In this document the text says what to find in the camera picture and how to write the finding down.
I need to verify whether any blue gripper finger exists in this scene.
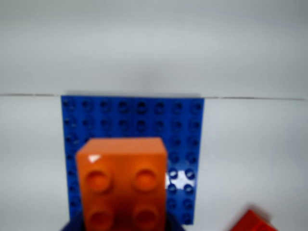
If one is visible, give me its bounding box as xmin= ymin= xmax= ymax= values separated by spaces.
xmin=166 ymin=211 xmax=185 ymax=231
xmin=60 ymin=214 xmax=84 ymax=231

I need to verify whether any blue 8x8 studded baseplate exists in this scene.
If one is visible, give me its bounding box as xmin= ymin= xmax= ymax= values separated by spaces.
xmin=60 ymin=92 xmax=205 ymax=227

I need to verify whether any red 2x4 building block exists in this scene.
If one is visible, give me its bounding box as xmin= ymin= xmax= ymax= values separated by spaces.
xmin=227 ymin=209 xmax=285 ymax=231

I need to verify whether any orange 2x4 building block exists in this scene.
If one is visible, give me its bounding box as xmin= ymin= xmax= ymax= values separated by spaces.
xmin=75 ymin=137 xmax=168 ymax=231

